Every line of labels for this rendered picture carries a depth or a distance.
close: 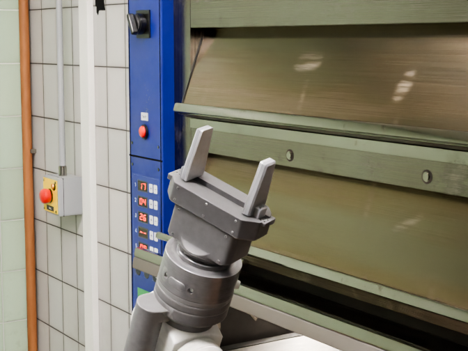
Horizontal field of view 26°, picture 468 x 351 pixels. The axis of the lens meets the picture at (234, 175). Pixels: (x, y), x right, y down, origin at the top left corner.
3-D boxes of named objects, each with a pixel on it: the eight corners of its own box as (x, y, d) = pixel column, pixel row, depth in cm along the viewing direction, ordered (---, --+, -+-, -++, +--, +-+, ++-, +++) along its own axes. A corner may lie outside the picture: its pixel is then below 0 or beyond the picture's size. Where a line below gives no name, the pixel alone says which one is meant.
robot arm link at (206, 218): (246, 232, 103) (216, 327, 108) (292, 208, 111) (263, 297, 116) (151, 178, 108) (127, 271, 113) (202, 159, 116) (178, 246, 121)
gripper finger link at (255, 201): (273, 156, 107) (257, 206, 109) (257, 163, 104) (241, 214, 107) (285, 162, 106) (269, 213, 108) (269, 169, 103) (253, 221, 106)
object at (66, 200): (67, 209, 275) (67, 172, 274) (83, 214, 267) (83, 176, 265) (42, 212, 271) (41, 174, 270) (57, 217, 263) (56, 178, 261)
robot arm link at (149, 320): (248, 303, 114) (222, 381, 119) (200, 251, 121) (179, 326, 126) (161, 315, 107) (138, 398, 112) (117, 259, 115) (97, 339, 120)
